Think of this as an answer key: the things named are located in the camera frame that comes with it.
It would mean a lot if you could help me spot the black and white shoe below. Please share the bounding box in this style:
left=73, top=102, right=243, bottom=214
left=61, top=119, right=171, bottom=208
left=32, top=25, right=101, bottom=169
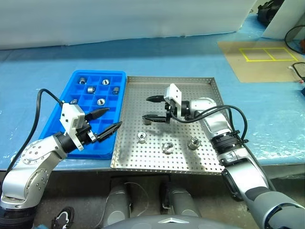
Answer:
left=51, top=206, right=75, bottom=229

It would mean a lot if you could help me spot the black bag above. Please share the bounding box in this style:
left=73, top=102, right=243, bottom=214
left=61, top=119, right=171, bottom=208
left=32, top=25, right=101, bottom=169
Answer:
left=256, top=0, right=285, bottom=24

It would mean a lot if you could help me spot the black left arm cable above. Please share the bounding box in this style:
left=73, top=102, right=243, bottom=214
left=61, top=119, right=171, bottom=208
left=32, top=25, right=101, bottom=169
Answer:
left=4, top=88, right=65, bottom=175

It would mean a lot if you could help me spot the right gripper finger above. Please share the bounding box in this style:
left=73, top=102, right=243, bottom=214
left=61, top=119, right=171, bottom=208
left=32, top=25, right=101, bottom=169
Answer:
left=145, top=94, right=165, bottom=104
left=142, top=114, right=171, bottom=124

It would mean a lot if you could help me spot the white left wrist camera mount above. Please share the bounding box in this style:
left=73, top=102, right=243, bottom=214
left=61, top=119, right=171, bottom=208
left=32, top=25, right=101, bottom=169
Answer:
left=59, top=103, right=86, bottom=151

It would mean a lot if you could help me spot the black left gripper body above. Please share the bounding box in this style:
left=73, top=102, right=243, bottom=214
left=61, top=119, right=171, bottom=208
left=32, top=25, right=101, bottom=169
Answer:
left=75, top=114, right=98, bottom=145

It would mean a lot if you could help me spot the black cable loop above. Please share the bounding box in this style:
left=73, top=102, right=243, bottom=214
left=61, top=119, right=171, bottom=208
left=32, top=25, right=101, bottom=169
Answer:
left=285, top=25, right=305, bottom=52
left=293, top=61, right=305, bottom=81

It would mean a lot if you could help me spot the brown mat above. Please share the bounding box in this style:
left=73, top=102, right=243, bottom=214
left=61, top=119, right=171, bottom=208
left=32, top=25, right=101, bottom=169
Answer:
left=217, top=40, right=305, bottom=83

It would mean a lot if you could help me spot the white leaning panel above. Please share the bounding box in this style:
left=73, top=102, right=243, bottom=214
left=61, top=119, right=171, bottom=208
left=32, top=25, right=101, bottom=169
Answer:
left=262, top=0, right=305, bottom=40

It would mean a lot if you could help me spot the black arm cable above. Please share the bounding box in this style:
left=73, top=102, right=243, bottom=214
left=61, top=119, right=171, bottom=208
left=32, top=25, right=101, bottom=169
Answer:
left=171, top=104, right=277, bottom=191
left=4, top=88, right=65, bottom=175

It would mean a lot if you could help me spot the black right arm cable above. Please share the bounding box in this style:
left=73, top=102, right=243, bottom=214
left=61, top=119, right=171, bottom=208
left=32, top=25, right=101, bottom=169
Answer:
left=171, top=104, right=277, bottom=191

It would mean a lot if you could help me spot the blue compartment tray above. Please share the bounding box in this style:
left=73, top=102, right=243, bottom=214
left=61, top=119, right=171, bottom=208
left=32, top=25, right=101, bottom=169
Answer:
left=38, top=69, right=127, bottom=160

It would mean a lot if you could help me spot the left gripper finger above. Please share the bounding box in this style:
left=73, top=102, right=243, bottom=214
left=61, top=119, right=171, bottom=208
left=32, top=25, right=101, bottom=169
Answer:
left=85, top=107, right=110, bottom=121
left=94, top=121, right=123, bottom=143

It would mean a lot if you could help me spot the perforated metal tray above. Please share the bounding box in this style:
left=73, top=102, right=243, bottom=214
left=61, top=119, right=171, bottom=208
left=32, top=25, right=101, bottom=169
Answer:
left=110, top=75, right=226, bottom=176

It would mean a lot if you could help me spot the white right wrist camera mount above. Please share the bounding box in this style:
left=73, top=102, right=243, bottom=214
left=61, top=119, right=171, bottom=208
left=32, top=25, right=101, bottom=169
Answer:
left=163, top=83, right=183, bottom=118

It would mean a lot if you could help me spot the grey rounded leg shape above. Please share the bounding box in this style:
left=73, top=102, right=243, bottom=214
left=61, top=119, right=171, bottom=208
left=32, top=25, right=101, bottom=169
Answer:
left=164, top=182, right=203, bottom=219
left=102, top=183, right=131, bottom=227

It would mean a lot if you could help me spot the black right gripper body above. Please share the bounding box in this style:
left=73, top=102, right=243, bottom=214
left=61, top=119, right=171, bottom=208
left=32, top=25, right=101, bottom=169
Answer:
left=163, top=100, right=178, bottom=124

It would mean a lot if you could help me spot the white backdrop board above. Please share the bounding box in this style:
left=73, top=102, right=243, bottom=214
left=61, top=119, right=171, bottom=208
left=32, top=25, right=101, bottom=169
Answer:
left=0, top=0, right=259, bottom=51

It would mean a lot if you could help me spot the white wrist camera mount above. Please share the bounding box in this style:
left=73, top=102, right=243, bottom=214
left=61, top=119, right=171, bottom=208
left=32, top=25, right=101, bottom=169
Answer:
left=163, top=83, right=183, bottom=118
left=59, top=103, right=86, bottom=151

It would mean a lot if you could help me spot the grey robot torso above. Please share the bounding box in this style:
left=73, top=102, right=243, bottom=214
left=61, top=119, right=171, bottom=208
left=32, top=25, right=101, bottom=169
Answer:
left=100, top=213, right=241, bottom=229

